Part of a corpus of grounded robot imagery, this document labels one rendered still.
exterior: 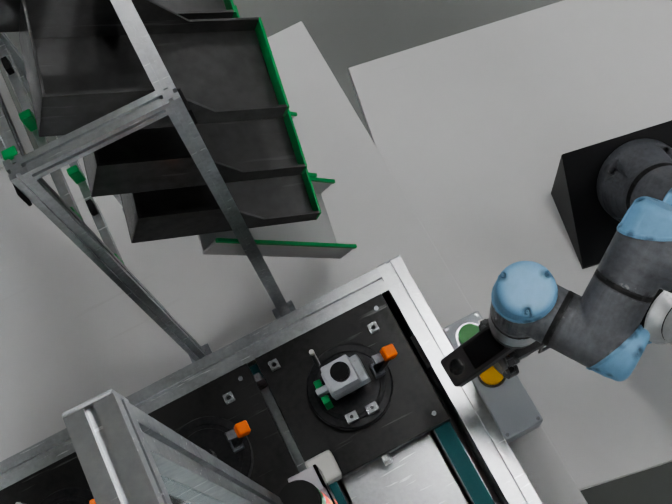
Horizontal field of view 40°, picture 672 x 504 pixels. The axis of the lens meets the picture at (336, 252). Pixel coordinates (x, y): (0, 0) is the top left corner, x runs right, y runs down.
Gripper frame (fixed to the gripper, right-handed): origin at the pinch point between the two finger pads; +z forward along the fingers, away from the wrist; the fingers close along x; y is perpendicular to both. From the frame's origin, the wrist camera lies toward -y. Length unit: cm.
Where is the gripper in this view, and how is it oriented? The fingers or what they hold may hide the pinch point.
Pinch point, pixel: (494, 362)
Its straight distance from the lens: 148.6
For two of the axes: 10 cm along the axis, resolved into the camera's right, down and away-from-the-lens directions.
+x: -4.5, -8.2, 3.5
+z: 1.0, 3.4, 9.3
